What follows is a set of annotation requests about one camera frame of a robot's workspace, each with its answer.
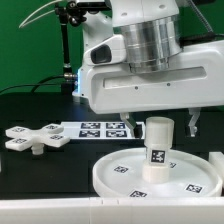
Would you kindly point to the white cross-shaped table base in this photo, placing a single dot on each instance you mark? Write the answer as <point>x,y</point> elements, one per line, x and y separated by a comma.
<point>22,138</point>

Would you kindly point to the white obstacle fence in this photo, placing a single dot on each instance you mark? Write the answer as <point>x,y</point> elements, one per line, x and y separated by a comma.
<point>119,210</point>

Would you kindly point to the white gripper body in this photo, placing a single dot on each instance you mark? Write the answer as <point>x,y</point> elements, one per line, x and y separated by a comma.
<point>195,78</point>

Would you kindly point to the white marker tag sheet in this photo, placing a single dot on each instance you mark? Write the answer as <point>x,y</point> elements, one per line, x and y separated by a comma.
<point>96,130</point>

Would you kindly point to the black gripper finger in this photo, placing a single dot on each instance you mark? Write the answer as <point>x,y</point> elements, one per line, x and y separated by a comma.
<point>195,114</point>
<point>129,121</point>

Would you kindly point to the white round table top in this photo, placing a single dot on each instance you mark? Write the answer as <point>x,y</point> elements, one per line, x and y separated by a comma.
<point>120,174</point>

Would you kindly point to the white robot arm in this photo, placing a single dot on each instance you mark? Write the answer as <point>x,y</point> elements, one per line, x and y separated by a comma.
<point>134,62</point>

